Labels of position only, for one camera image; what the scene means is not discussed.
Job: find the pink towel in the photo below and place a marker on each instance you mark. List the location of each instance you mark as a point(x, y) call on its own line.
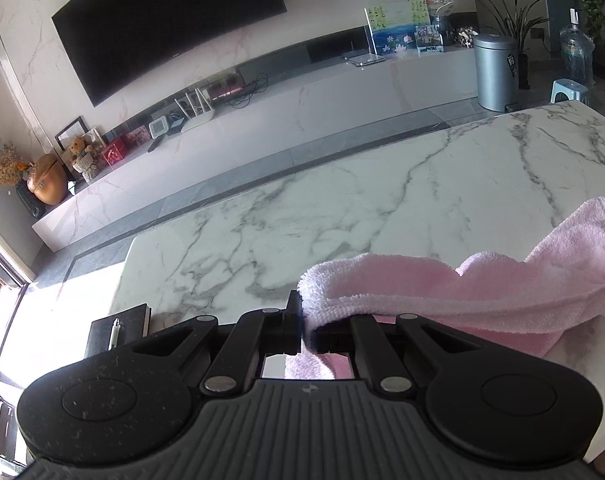
point(462, 290)

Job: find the pink set-top box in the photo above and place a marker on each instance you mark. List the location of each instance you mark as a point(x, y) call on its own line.
point(225, 89)

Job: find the clear water jug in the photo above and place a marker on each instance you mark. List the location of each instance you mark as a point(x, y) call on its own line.
point(576, 54)

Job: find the blue plastic stool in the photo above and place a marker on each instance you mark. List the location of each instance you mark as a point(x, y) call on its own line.
point(568, 91)

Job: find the painted glass panel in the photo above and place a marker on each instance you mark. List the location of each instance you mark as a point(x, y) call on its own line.
point(391, 29)

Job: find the teddy bear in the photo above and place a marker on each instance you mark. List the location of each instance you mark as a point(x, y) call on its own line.
point(81, 156)

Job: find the dried flower bouquet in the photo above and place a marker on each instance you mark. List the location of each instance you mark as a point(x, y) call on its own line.
point(8, 166)

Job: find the black notebook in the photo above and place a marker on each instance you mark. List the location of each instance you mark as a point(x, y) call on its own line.
point(117, 328)

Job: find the potted snake plant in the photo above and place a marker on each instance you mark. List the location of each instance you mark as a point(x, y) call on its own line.
point(518, 25)

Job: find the small framed photo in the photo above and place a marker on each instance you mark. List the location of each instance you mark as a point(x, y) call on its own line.
point(428, 39)

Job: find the black wall television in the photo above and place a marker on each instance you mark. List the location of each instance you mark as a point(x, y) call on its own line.
point(168, 20)

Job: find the long white tv cabinet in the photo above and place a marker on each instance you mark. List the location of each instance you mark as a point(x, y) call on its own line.
point(262, 130)

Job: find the white pen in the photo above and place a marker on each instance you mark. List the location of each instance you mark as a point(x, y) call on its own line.
point(114, 333)

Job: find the black picture frame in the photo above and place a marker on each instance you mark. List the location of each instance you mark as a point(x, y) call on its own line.
point(70, 133)

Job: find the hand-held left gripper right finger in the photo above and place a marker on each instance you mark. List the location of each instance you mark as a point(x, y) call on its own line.
point(327, 334)

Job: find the silver pedal bin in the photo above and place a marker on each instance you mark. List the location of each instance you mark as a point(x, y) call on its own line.
point(495, 71)

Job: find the red gift box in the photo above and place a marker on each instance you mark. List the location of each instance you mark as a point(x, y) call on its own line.
point(114, 153)

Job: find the white router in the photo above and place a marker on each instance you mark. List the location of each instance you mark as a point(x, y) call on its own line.
point(196, 110)

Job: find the golden gourd ornament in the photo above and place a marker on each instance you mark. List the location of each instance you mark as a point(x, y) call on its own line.
point(46, 180)

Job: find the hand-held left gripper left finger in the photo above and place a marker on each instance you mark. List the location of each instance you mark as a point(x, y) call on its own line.
point(293, 316)

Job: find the white paper fan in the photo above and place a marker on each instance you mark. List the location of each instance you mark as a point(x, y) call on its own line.
point(437, 5)

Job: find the white desk clock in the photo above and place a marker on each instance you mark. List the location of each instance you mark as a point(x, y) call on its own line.
point(158, 127)

